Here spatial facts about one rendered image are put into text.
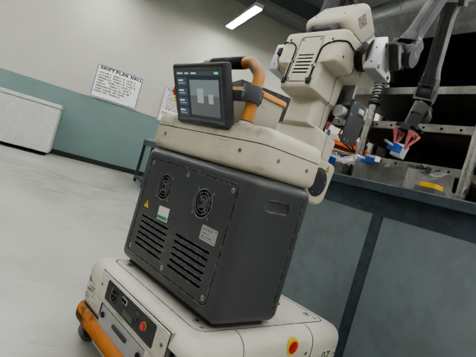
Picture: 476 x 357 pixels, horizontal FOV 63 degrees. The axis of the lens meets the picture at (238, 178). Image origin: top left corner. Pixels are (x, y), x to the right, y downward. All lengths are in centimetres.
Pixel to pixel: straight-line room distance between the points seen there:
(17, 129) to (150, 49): 306
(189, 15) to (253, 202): 823
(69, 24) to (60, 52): 57
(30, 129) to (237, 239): 685
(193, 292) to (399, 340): 85
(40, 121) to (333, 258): 648
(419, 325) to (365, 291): 24
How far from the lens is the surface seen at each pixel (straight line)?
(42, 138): 764
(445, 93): 275
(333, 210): 185
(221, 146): 107
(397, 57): 140
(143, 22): 882
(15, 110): 768
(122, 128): 851
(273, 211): 104
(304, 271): 192
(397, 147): 173
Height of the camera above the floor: 68
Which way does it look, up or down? 1 degrees down
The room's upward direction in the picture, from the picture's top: 16 degrees clockwise
